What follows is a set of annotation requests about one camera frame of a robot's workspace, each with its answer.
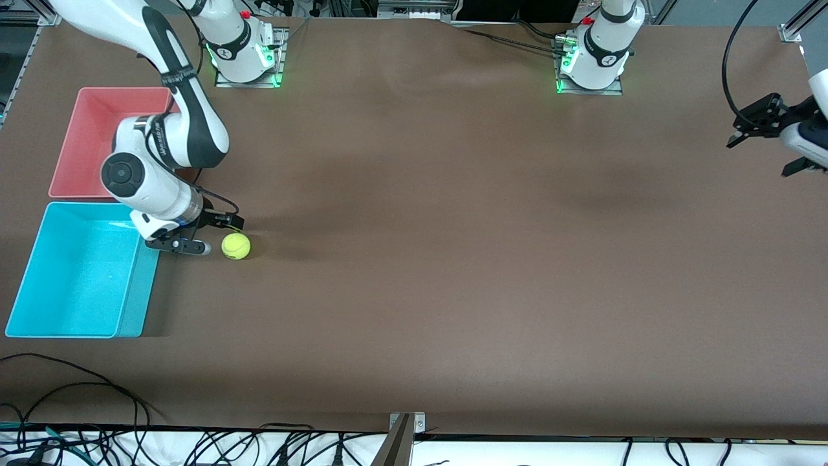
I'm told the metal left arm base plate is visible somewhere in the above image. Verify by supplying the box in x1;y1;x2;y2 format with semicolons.
555;36;624;96

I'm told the thin grey base cable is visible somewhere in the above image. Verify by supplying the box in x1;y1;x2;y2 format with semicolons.
272;16;312;50

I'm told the pink plastic bin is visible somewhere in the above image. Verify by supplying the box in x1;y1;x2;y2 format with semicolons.
49;87;195;199

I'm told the metal clamp bracket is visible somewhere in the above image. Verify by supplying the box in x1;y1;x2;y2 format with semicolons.
389;412;426;433

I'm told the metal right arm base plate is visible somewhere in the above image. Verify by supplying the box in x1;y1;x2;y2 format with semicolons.
215;27;286;88

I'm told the grey camera mount strut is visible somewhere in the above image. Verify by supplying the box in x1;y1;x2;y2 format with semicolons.
371;414;415;466

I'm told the yellow tennis ball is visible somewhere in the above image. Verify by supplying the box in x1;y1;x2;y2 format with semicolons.
221;232;252;261

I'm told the black base cable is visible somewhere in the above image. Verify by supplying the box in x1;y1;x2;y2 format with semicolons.
461;28;561;56
514;19;567;39

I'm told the teal cable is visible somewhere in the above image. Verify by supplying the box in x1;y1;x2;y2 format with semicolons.
0;423;86;461

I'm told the long black arm cable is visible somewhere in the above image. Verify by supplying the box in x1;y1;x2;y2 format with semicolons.
721;0;759;114

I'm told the blue plastic bin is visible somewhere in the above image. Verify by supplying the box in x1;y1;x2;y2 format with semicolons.
5;202;162;338

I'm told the aluminium frame rail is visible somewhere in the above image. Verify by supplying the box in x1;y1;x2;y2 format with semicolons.
0;0;63;127

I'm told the grey metal box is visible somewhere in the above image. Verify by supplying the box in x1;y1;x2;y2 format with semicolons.
377;0;453;19

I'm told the black cable on table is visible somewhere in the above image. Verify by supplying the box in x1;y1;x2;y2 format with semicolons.
13;382;166;428
0;353;151;428

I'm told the aluminium frame corner profile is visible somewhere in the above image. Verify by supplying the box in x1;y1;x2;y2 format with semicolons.
778;0;828;45

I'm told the brown table cover sheet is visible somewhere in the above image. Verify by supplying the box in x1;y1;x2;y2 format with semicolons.
0;12;828;441

